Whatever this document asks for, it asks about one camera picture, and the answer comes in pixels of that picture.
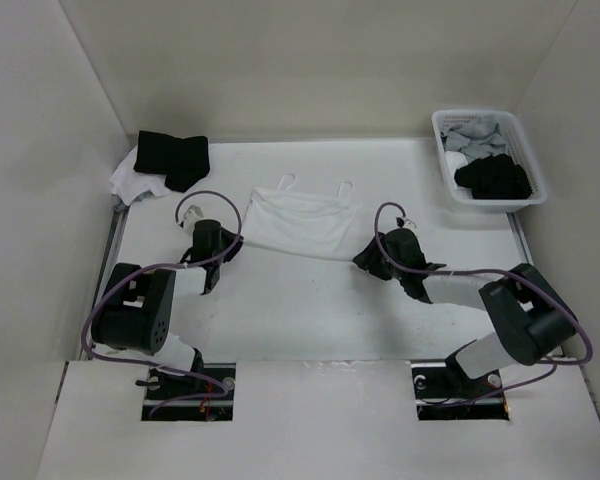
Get white tank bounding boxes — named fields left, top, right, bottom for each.
left=242, top=173, right=365, bottom=261
left=110, top=147, right=171, bottom=209

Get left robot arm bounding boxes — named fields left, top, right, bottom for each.
left=89, top=220, right=243, bottom=399

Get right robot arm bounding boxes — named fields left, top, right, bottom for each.
left=353, top=228, right=582, bottom=398

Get folded black tank top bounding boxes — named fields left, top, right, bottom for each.
left=134, top=130, right=211, bottom=193

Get folded white tank top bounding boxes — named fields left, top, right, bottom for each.
left=110, top=147, right=171, bottom=209

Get black tank top in basket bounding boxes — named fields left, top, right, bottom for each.
left=454, top=154, right=532, bottom=200

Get grey tank top in basket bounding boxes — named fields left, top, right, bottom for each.
left=441, top=116, right=506, bottom=161

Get white garment in basket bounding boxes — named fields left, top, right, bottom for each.
left=445, top=151, right=468, bottom=190

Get white plastic laundry basket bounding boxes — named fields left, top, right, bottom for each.
left=431, top=109, right=549, bottom=214

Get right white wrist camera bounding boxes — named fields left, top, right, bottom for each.
left=395, top=216, right=417, bottom=231

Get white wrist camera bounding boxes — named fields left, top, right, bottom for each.
left=395, top=216, right=417, bottom=231
left=177, top=205, right=205, bottom=233

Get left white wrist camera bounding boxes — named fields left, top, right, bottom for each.
left=177, top=205, right=205, bottom=233

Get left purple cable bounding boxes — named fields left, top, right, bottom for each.
left=80, top=190, right=245, bottom=419

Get purple cable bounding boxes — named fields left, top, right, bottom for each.
left=372, top=201, right=595, bottom=401
left=80, top=190, right=245, bottom=419

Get left metal table rail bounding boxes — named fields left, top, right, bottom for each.
left=79, top=202, right=131, bottom=361

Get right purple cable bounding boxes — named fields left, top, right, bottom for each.
left=372, top=201, right=595, bottom=401

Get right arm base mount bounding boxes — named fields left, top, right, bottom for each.
left=412, top=363, right=509, bottom=421

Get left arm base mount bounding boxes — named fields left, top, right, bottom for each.
left=135, top=364, right=237, bottom=423

